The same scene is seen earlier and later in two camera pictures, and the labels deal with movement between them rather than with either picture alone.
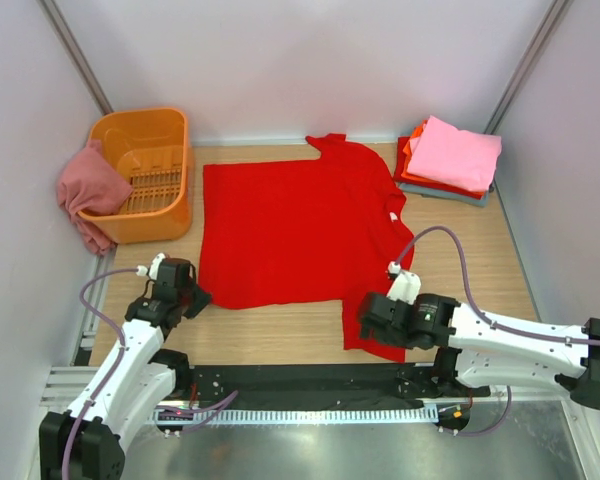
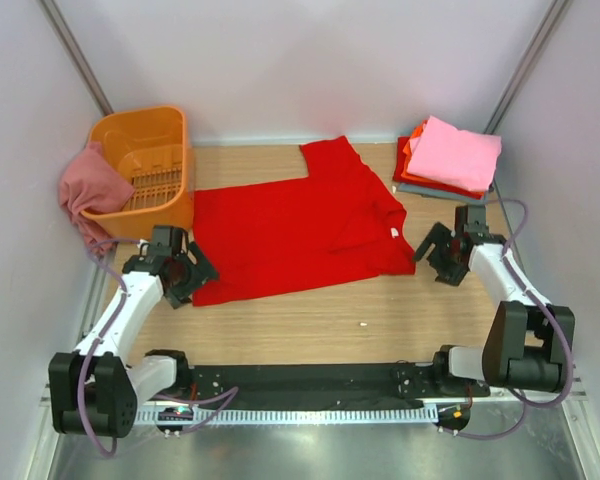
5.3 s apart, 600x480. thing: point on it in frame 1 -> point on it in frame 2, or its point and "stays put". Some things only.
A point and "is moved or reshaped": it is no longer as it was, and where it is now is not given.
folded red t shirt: x=400 y=159 stays put
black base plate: x=331 y=383 stays put
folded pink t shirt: x=459 y=157 stays put
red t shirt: x=327 y=228 is moved or reshaped
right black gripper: x=375 y=320 -> x=443 y=255
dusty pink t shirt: x=90 y=182 stays put
